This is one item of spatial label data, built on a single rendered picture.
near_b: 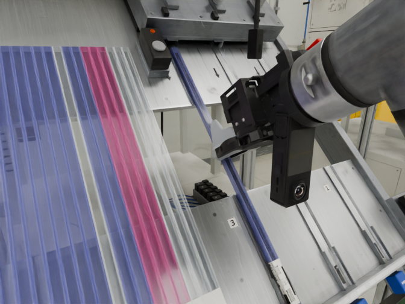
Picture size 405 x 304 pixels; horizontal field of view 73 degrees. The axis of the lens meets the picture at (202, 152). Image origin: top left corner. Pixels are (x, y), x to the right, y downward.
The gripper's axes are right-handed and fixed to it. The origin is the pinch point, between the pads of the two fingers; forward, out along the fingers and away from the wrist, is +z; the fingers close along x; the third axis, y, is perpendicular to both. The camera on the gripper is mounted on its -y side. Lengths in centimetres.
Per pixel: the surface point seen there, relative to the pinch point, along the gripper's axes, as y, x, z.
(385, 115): 24, -310, 131
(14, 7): 34.4, 25.9, 10.0
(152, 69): 18.5, 6.6, 3.9
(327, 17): 63, -107, 37
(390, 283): -27.9, -20.9, -6.0
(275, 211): -10.8, -5.2, -1.9
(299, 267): -19.4, -4.5, -4.1
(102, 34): 28.5, 12.7, 8.4
